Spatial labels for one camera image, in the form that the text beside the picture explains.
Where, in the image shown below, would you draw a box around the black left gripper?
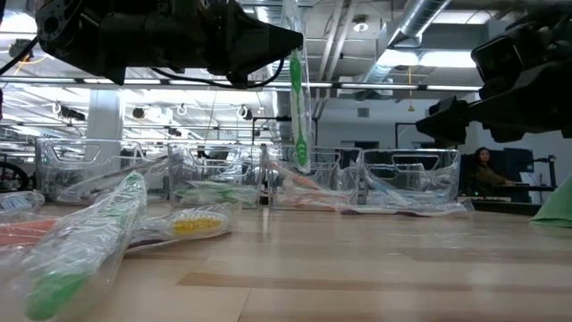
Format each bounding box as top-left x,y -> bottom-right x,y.
88,0 -> 305,87

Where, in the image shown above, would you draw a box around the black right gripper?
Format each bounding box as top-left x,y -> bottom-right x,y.
415,6 -> 572,147

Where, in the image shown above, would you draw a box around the green white toothbrush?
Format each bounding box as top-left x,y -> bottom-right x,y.
174,187 -> 258,206
285,0 -> 314,175
21,171 -> 149,322
185,179 -> 251,191

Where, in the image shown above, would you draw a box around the purple white toothbrush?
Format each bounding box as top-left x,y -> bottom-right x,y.
88,158 -> 171,198
127,236 -> 180,252
341,199 -> 475,219
57,185 -> 135,205

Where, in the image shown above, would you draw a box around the clear plastic bin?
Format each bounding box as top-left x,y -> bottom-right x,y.
359,148 -> 462,210
34,137 -> 171,203
166,140 -> 269,209
265,144 -> 364,212

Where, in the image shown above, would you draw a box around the ceiling light panel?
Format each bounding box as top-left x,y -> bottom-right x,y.
379,47 -> 477,70

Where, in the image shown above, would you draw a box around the person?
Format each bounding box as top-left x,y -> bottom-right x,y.
464,146 -> 515,198

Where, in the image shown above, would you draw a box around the long light bar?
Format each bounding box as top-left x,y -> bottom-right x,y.
0,75 -> 482,94

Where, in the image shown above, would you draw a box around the black monitors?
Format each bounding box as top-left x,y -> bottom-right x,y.
458,146 -> 536,202

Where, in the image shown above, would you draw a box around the round ceiling lamp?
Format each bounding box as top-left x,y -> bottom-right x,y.
351,13 -> 371,34

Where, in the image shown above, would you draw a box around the black stand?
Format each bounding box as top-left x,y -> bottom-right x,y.
534,154 -> 559,189

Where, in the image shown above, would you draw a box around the green cloth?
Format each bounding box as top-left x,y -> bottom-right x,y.
529,172 -> 572,229

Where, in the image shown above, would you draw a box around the white pillar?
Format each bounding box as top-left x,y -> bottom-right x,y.
86,89 -> 125,191

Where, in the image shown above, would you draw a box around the black wheel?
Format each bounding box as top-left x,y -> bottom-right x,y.
0,154 -> 31,194

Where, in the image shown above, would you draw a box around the black frame rig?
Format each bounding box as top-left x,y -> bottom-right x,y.
394,120 -> 424,151

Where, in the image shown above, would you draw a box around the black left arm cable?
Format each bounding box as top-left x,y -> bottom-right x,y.
0,38 -> 287,90

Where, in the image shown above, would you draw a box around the silver round ventilation duct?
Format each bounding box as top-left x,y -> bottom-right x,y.
257,0 -> 309,144

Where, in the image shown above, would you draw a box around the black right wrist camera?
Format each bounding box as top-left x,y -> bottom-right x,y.
470,33 -> 526,84

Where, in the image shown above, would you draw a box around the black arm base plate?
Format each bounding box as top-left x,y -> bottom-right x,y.
468,199 -> 544,216

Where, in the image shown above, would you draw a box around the silver slanted ventilation duct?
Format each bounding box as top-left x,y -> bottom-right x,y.
359,0 -> 453,85

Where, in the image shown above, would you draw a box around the black ceiling cable reel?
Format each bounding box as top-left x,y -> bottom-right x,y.
7,38 -> 48,75

